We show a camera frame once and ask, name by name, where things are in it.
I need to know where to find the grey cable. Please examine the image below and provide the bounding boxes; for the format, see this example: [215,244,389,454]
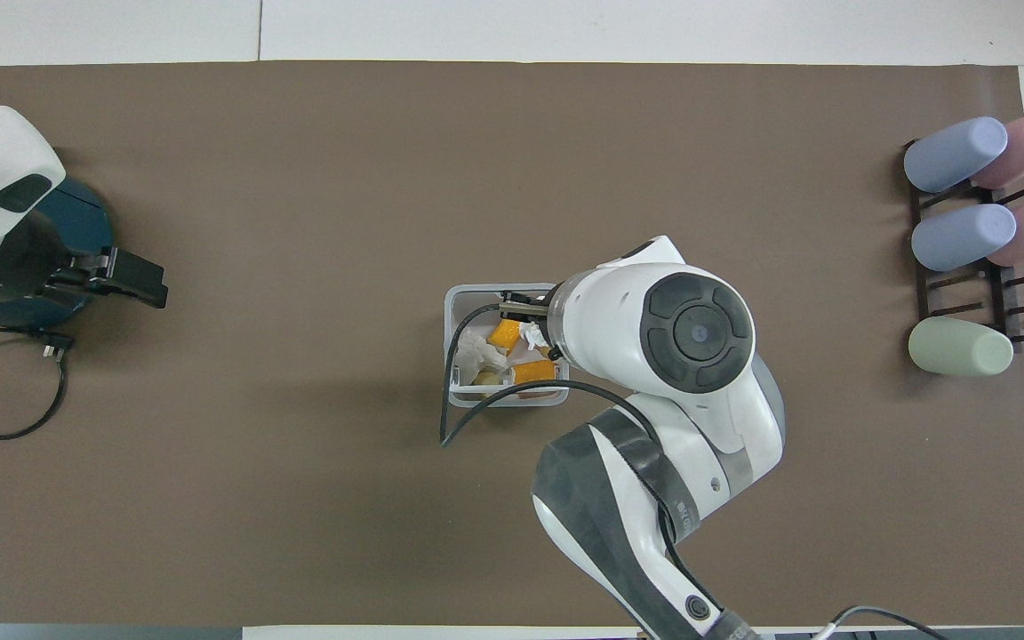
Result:
[812,605,950,640]

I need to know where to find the clear plastic container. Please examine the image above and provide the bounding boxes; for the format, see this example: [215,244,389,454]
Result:
[444,283,572,409]

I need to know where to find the dark teal round bin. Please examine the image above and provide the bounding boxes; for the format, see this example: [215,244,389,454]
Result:
[0,176,116,332]

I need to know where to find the dark wooden cup rack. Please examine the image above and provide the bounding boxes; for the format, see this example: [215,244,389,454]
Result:
[902,138,1024,354]

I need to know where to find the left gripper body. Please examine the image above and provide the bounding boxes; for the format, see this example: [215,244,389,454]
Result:
[0,212,79,307]

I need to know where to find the blue cup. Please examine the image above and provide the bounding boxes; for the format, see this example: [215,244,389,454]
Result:
[903,116,1009,194]
[910,204,1018,273]

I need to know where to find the black cable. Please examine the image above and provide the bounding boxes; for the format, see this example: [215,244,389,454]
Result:
[437,302,701,579]
[0,327,76,442]

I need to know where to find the green cup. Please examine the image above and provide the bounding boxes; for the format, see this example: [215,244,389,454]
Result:
[908,316,1015,377]

